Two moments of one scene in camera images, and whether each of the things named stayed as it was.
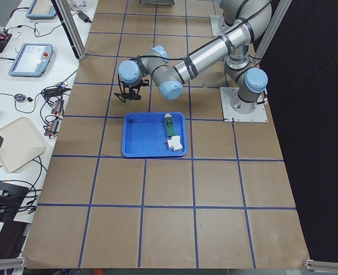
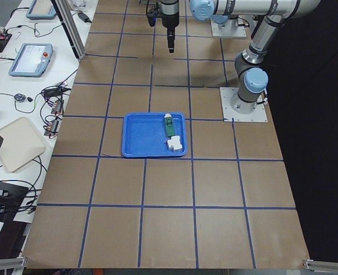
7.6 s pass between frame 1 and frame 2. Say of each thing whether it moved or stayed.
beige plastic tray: stayed
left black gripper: moved
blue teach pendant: stayed
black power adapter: stayed
